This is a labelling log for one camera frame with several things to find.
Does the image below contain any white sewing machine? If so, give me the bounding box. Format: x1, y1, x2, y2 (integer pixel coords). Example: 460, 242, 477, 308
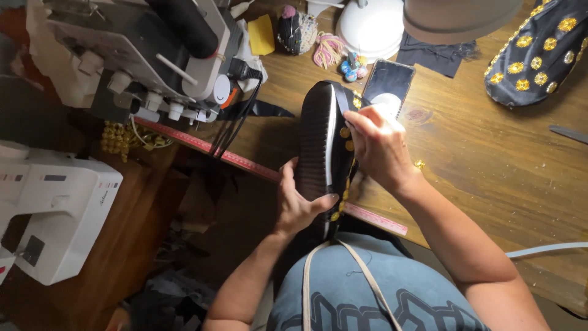
0, 141, 124, 287

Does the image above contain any black gold-sequined shoe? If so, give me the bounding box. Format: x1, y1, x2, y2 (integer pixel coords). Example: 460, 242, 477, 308
483, 0, 588, 108

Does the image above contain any pink measuring tape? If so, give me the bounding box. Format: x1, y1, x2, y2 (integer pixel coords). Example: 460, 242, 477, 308
134, 117, 409, 236

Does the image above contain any black power cable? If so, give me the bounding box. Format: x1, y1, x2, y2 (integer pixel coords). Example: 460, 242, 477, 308
210, 58, 264, 159

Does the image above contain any pink and yellow yarn bundle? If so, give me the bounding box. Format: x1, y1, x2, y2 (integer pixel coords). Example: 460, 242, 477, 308
313, 31, 347, 70

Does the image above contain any person's left hand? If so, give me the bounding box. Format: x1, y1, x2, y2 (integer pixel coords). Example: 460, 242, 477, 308
275, 157, 340, 238

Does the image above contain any white cable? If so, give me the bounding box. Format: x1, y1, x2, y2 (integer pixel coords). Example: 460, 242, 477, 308
505, 242, 588, 259

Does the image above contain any colourful small toy figure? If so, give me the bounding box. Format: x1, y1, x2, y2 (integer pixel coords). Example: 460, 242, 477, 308
340, 51, 369, 83

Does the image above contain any black fabric scrap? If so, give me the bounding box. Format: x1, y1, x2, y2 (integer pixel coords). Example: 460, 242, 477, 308
396, 32, 478, 79

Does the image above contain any person's right hand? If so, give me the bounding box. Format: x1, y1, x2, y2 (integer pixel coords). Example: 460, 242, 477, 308
343, 105, 420, 196

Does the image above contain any white lamp base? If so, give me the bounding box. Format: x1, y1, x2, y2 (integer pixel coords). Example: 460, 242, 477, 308
335, 0, 406, 64

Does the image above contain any black pincushion with pins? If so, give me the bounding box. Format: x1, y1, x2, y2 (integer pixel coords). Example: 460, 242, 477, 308
277, 5, 319, 56

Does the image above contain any grey overlock sewing machine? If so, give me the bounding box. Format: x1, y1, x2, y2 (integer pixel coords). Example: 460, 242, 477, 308
25, 0, 244, 125

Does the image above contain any beige neck strap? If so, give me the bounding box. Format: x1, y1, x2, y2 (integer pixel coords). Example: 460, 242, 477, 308
302, 239, 404, 331

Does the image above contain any black shoe with gold sequins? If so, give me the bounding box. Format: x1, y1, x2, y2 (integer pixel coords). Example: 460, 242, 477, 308
293, 80, 372, 240

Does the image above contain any gold sequin trim pile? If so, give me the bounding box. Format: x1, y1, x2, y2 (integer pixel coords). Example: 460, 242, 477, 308
100, 120, 174, 163

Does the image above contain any grey printed shirt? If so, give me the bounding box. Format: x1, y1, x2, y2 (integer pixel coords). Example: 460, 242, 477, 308
266, 231, 492, 331

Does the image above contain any yellow sponge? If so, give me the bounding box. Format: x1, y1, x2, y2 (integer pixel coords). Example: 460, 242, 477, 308
247, 14, 276, 57

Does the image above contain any black smartphone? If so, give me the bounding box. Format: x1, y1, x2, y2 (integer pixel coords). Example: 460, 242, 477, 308
361, 59, 417, 120

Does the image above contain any black thread cone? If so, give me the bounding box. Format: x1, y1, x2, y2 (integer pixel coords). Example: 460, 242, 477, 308
146, 0, 220, 59

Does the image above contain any beige lamp shade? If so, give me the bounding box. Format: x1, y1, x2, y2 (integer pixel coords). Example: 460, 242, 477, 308
403, 0, 525, 46

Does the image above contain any white cloth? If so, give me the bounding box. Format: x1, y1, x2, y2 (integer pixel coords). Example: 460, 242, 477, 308
230, 18, 269, 93

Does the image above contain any grey metal tool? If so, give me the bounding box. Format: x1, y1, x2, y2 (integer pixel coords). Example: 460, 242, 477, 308
548, 124, 588, 145

